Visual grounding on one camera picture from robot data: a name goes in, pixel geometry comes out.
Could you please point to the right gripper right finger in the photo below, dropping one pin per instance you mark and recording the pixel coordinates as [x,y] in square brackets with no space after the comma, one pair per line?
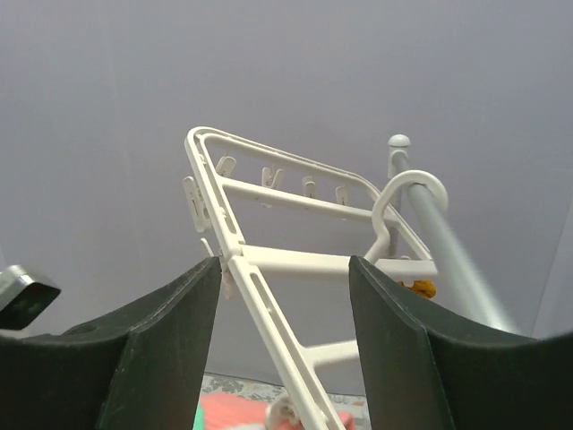
[425,367]

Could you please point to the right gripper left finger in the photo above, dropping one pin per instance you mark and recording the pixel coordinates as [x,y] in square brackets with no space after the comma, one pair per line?
[138,367]

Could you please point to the white clip hanger rack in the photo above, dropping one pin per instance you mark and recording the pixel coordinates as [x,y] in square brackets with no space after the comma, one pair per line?
[224,164]

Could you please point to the yellow sock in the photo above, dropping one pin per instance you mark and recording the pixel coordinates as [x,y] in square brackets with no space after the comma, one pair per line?
[423,287]

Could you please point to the metal drying stand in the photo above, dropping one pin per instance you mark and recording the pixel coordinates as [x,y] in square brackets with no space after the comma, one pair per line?
[466,290]

